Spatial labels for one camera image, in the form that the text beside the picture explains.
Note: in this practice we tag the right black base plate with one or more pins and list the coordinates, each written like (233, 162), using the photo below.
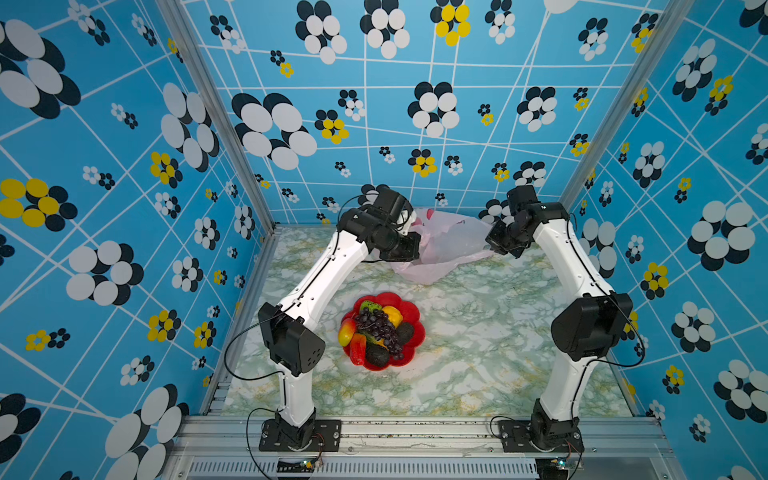
(560, 437)

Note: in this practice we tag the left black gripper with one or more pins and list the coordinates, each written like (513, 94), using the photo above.
(411, 252)

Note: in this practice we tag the red yellow mango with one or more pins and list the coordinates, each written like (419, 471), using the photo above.
(347, 330)

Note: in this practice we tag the dark avocado rear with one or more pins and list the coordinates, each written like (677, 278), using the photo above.
(405, 332)

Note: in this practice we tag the left aluminium corner post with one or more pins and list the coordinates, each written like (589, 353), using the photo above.
(181, 31)

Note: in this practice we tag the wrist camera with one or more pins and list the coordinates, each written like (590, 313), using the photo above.
(393, 204)
(521, 197)

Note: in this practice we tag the dark avocado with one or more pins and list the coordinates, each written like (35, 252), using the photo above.
(377, 357)
(405, 332)

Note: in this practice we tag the yellow lemon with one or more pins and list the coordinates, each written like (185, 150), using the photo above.
(394, 316)

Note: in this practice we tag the right aluminium corner post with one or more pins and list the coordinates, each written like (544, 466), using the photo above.
(670, 21)

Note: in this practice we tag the red orange pepper fruit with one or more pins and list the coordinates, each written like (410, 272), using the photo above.
(357, 349)

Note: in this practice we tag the dark avocado front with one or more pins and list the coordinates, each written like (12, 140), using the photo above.
(377, 357)

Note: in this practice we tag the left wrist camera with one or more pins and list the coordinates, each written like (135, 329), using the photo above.
(393, 204)

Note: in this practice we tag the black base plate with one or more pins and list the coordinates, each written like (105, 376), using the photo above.
(560, 437)
(316, 435)

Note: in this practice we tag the pink translucent plastic bag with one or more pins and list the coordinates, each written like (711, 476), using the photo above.
(448, 240)

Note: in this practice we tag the green fruit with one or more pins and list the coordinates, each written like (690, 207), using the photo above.
(369, 306)

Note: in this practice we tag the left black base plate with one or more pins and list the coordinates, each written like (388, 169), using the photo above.
(316, 435)

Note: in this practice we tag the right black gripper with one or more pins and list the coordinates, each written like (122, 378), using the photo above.
(493, 240)

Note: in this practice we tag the dark purple grape bunch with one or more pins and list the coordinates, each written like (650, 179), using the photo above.
(377, 326)

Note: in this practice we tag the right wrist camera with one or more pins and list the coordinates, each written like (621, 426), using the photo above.
(521, 197)

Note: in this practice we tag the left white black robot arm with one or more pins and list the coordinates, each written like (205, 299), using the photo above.
(288, 328)

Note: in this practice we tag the red flower-shaped plate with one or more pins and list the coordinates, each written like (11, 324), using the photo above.
(411, 314)

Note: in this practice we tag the aluminium corner post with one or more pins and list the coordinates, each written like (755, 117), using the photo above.
(181, 31)
(670, 21)

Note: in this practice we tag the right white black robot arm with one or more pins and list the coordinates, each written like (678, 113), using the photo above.
(583, 333)

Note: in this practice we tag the aluminium front rail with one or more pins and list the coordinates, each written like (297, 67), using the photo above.
(423, 448)

